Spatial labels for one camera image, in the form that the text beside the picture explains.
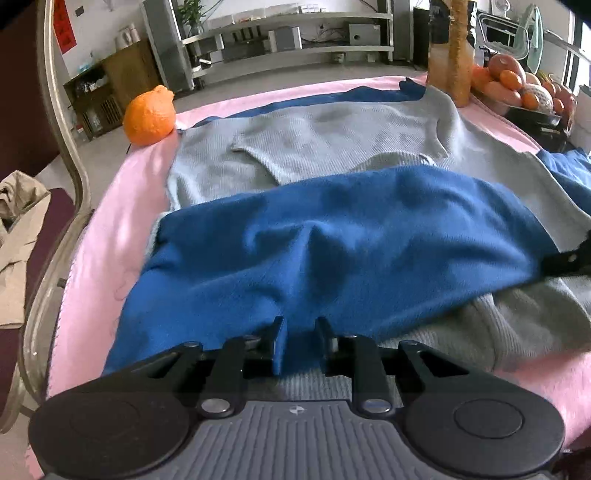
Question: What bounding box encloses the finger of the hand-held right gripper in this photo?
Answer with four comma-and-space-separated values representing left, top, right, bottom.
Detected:
539, 230, 591, 278

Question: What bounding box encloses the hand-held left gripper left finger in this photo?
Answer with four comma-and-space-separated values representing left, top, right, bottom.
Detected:
124, 315, 289, 420

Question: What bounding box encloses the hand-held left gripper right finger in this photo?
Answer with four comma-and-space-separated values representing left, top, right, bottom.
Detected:
315, 316, 468, 415

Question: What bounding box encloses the grey sweater with blue lining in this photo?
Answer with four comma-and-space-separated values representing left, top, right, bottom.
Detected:
104, 83, 591, 377

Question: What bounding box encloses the metal fruit tray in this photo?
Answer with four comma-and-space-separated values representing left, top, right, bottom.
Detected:
471, 85, 570, 136

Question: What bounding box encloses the pink printed blanket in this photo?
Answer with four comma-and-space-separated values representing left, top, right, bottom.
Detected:
46, 74, 591, 444

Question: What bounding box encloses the pile of mixed fruit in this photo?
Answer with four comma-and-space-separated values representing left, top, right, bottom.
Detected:
471, 53, 578, 116

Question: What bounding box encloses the tall orange drink bottle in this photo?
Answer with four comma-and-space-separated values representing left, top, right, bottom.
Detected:
426, 0, 477, 108

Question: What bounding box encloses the teal hanging cloth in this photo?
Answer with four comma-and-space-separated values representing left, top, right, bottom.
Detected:
522, 4, 546, 61

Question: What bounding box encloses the white swivel chair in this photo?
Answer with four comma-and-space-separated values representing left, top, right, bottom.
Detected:
475, 11, 546, 75

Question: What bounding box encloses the bumpy orange citrus fruit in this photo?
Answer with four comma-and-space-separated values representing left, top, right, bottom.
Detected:
122, 84, 177, 147

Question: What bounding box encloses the beige garment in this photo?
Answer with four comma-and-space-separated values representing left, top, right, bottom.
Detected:
0, 170, 51, 328

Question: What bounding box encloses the grey speaker box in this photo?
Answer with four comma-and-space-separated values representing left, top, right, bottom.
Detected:
348, 23, 382, 46
268, 27, 302, 51

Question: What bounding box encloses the brown wooden cabinet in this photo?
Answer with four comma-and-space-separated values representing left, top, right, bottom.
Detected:
63, 38, 162, 141

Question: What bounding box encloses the silver tower speaker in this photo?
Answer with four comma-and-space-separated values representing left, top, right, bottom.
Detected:
140, 0, 195, 93

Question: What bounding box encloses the silver curved media shelf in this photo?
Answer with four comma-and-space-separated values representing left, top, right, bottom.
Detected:
182, 11, 395, 86

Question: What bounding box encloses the green potted plant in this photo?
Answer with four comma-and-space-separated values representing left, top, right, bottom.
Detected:
178, 0, 206, 35

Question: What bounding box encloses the long red wall banner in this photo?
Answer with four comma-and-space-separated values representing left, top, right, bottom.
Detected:
53, 0, 78, 52

